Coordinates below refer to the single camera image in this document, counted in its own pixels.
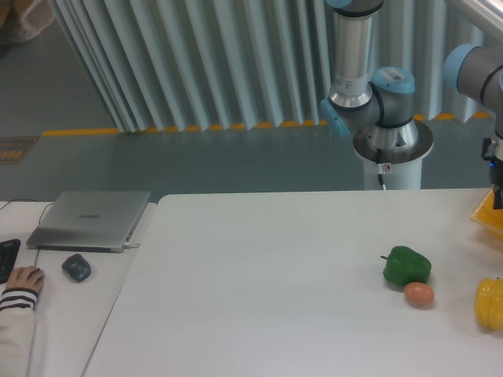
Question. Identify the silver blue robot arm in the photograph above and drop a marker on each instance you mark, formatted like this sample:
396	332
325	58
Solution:
377	108

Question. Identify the yellow bell pepper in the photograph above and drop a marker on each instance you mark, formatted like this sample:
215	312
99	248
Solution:
488	304

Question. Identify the yellow plastic basket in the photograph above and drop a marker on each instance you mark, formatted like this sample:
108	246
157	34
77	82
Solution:
486	216

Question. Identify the cardboard box in plastic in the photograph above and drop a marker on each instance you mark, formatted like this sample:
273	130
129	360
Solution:
21	21

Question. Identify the brown egg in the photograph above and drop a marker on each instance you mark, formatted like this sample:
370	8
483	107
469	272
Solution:
419	294

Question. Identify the green bell pepper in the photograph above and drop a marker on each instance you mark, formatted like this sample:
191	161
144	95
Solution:
404	266

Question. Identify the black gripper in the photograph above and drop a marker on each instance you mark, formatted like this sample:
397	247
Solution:
492	153

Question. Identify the striped cream sleeve forearm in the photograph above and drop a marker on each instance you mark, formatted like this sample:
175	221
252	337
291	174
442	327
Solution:
17	330

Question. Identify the person's hand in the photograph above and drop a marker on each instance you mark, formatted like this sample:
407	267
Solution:
25	283

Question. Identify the dark grey earbuds case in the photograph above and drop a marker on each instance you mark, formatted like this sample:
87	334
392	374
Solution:
77	268

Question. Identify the white folding partition screen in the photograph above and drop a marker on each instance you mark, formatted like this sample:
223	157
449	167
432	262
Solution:
180	64

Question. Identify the silver closed laptop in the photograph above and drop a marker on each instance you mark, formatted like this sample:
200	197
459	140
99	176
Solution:
94	221

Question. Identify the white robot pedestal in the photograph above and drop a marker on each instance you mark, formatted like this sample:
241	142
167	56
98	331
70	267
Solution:
392	158

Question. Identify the black keyboard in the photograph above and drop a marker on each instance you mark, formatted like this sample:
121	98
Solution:
8	253

